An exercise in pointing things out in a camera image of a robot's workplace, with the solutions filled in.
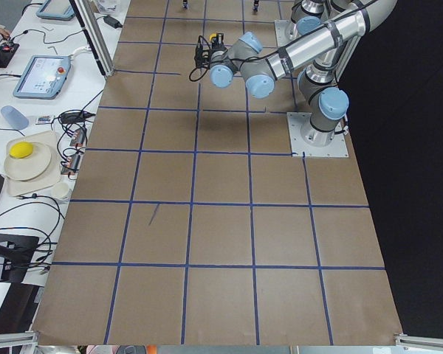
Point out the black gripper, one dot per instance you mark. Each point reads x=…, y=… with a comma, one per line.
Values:
x=217, y=49

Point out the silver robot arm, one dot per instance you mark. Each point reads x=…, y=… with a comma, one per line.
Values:
x=320, y=33
x=328, y=103

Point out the black device stand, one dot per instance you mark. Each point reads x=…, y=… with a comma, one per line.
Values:
x=16, y=252

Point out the black power adapter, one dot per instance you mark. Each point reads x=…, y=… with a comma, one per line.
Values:
x=112, y=22

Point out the far teach pendant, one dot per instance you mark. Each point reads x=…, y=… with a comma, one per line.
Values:
x=60, y=10

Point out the teach pendant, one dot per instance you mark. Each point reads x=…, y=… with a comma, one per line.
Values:
x=43, y=78
x=60, y=10

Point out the near teach pendant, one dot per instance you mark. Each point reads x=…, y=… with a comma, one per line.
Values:
x=43, y=78

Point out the beige tray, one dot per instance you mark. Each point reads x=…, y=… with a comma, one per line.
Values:
x=51, y=175

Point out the white paper cup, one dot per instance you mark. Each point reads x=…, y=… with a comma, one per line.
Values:
x=61, y=191

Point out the blue plastic cup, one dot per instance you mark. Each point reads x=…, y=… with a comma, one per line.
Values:
x=14, y=117

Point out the yellow lemon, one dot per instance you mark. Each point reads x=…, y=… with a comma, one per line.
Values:
x=21, y=150

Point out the beige plate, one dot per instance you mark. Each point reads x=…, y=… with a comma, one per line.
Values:
x=30, y=167

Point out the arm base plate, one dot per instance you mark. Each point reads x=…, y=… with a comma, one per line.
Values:
x=285, y=32
x=307, y=142

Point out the aluminium frame post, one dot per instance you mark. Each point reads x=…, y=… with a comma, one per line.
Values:
x=88, y=23

